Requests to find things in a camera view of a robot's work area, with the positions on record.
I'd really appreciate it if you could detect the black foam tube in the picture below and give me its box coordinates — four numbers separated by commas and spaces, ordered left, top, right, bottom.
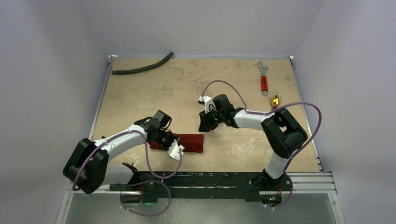
111, 52, 174, 75

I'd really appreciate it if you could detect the adjustable wrench red handle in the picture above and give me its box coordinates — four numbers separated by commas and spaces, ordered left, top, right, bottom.
257, 61, 269, 96

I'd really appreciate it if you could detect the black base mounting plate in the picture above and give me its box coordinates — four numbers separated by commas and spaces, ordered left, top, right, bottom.
110, 171, 293, 204

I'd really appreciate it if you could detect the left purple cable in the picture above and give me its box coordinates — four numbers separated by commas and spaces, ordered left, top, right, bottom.
72, 130, 184, 217

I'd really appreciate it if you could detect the dark red cloth napkin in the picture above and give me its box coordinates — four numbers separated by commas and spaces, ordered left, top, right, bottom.
147, 133, 204, 153

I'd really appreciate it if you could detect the purple cable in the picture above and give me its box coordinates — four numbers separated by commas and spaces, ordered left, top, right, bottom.
72, 130, 184, 217
201, 80, 323, 211

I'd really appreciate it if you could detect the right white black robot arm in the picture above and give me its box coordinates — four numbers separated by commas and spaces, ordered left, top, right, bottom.
198, 94, 308, 190

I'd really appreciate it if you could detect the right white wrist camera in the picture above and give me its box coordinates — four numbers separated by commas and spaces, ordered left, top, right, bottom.
198, 96, 215, 113

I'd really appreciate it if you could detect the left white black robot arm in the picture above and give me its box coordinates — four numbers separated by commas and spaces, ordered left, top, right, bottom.
63, 110, 184, 194

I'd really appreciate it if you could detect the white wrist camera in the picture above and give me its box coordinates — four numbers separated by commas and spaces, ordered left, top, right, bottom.
167, 140, 184, 161
198, 96, 215, 113

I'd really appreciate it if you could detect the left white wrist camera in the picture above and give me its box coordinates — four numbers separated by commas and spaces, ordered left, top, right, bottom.
167, 140, 184, 161

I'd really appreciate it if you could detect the aluminium rail frame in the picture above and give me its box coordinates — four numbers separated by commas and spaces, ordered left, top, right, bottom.
57, 56, 342, 224

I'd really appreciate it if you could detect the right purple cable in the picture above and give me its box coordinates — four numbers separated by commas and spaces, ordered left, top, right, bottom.
201, 80, 323, 211

